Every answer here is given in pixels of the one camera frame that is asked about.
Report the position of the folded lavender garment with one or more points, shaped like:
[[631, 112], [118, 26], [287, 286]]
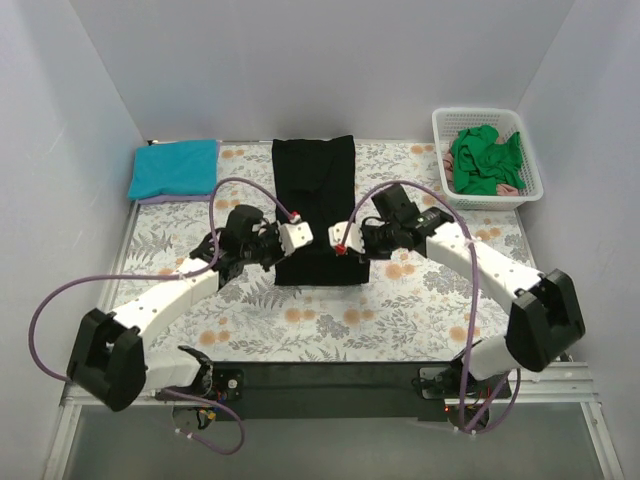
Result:
[[159, 199]]

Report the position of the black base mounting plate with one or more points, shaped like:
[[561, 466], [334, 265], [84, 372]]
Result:
[[334, 390]]

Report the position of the white plastic laundry basket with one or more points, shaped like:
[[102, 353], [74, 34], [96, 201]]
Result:
[[448, 121]]

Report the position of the aluminium frame rail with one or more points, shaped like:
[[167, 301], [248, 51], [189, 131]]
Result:
[[561, 382]]

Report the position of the folded teal t shirt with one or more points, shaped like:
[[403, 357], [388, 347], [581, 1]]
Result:
[[183, 168]]

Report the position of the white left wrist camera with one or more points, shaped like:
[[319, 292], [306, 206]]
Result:
[[294, 234]]

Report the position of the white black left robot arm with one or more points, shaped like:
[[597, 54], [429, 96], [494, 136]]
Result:
[[111, 357]]

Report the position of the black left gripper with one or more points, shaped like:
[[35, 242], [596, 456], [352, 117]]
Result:
[[273, 242]]

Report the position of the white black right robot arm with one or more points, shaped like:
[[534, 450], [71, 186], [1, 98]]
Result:
[[544, 316]]

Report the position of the black t shirt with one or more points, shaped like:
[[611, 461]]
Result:
[[316, 178]]

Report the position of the green t shirt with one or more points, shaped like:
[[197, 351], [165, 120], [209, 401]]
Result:
[[488, 135]]

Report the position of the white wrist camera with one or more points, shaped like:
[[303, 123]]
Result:
[[294, 234], [345, 237]]

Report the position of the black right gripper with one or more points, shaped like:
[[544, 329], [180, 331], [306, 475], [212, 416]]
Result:
[[370, 240]]

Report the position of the floral patterned table mat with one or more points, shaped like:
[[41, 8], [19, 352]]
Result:
[[411, 308]]

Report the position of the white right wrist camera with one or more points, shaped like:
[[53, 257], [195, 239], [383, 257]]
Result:
[[345, 237]]

